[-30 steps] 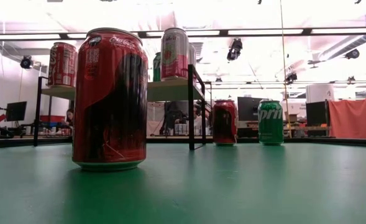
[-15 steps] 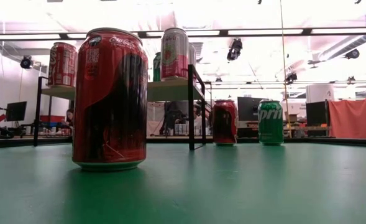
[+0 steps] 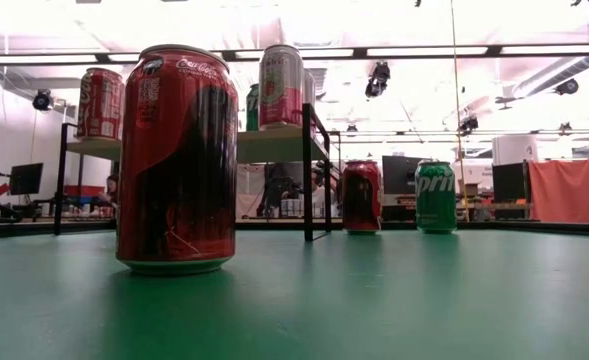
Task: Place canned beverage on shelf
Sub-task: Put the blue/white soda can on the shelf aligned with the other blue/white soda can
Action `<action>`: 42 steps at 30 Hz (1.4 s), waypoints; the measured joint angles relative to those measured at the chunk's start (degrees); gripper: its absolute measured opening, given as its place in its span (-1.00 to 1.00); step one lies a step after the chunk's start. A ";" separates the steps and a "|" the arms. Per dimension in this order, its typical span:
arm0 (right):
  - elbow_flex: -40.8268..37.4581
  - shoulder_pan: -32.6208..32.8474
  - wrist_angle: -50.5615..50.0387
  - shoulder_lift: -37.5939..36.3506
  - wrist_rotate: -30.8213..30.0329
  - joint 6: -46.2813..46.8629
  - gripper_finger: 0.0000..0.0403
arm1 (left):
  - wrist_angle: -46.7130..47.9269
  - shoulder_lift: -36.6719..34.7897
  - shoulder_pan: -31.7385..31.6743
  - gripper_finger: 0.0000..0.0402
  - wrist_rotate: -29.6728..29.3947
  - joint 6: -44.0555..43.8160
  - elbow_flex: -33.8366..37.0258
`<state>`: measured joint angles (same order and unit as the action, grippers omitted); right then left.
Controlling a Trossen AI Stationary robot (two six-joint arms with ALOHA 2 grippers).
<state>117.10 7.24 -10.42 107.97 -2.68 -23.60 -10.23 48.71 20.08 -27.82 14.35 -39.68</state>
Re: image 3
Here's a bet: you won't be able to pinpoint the green Sprite can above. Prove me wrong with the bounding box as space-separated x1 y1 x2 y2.
414 159 458 235
245 82 261 132

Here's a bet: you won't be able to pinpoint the red Coca-Cola can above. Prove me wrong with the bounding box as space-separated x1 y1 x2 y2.
115 44 239 277
341 159 384 236
75 67 126 142

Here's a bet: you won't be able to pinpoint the row of white bottles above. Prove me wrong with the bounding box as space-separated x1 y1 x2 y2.
281 198 325 220

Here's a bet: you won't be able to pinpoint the person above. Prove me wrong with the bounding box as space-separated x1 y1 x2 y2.
311 160 344 220
89 173 120 216

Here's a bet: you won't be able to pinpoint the black monitor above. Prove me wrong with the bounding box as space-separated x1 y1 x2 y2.
8 162 45 196
381 154 419 197
491 160 531 204

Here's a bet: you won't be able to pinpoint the green table mat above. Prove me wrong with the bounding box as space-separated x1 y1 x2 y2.
0 228 589 360

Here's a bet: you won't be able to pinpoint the cardboard box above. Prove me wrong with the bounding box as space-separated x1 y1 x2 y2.
457 179 481 199

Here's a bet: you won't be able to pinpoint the thin yellowish pole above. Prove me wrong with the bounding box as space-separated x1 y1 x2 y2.
448 0 471 224

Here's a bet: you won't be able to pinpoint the black ceiling spotlight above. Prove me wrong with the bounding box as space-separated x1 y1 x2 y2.
457 114 479 137
553 78 580 97
32 88 55 112

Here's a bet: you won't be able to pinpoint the red and blue bin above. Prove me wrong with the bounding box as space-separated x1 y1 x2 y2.
63 184 95 206

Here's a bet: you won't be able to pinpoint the white cylinder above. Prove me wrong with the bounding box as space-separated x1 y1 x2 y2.
491 134 540 166

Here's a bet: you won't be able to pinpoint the orange cloth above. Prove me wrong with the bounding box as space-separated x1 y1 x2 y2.
527 156 589 225

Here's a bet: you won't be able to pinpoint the black tripod camera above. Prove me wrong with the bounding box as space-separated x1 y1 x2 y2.
257 174 303 220

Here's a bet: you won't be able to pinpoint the wooden shelf black metal frame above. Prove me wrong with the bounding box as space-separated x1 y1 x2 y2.
52 103 334 243

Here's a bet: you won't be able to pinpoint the black ceiling camera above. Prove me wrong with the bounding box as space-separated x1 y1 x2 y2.
364 60 392 100

